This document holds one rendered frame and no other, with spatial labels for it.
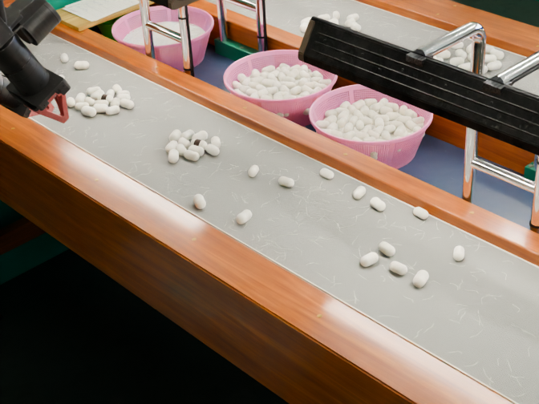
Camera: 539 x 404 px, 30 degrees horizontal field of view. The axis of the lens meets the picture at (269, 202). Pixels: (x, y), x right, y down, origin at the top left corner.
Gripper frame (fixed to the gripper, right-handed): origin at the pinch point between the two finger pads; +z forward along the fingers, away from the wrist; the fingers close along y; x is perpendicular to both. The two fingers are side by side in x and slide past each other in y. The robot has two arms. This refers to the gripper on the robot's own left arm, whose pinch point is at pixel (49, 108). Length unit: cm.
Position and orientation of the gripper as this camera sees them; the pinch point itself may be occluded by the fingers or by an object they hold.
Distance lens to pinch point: 219.9
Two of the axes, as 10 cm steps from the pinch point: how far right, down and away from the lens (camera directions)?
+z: 5.9, 2.3, 7.7
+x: -4.2, 9.0, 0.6
